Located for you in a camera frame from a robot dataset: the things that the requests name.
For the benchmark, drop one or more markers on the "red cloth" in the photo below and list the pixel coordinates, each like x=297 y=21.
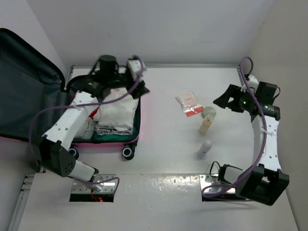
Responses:
x=93 y=113

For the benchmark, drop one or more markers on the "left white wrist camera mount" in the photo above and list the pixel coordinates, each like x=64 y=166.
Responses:
x=136 y=68

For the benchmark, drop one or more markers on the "green printed shirt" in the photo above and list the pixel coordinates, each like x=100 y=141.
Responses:
x=111 y=138

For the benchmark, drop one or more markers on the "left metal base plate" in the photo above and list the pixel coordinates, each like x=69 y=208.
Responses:
x=105 y=184

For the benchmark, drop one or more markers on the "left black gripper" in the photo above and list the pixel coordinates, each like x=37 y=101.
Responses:
x=140 y=89

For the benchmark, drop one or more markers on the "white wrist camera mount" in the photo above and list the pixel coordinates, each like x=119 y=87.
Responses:
x=252 y=83
x=136 y=68

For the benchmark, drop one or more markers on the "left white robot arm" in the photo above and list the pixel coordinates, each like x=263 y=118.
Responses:
x=53 y=149

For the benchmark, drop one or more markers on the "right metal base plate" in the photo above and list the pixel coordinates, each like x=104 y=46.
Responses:
x=207 y=180

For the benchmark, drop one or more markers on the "white cloth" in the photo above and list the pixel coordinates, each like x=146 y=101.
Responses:
x=118 y=115

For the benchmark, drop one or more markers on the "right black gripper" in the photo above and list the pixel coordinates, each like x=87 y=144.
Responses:
x=233 y=91

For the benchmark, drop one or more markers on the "metal base plate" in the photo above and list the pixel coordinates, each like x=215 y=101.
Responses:
x=105 y=184
x=207 y=180

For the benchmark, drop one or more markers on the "white pink spray bottle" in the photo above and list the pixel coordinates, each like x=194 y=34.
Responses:
x=204 y=149

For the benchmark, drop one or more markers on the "clear zip bag red label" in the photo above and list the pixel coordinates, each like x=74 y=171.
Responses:
x=189 y=104

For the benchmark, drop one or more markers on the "white drawstring pouch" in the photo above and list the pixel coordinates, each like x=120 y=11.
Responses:
x=86 y=130

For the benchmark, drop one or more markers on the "pink suitcase with dark lining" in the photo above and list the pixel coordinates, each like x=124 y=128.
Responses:
x=33 y=91

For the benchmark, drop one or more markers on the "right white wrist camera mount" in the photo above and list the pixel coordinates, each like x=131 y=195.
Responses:
x=252 y=83

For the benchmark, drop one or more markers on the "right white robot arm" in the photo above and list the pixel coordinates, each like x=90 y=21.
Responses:
x=264 y=181

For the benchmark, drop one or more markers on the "black white newspaper print bag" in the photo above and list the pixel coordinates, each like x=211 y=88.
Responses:
x=105 y=130

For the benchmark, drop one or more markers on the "amber liquid bottle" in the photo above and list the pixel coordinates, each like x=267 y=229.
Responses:
x=207 y=121

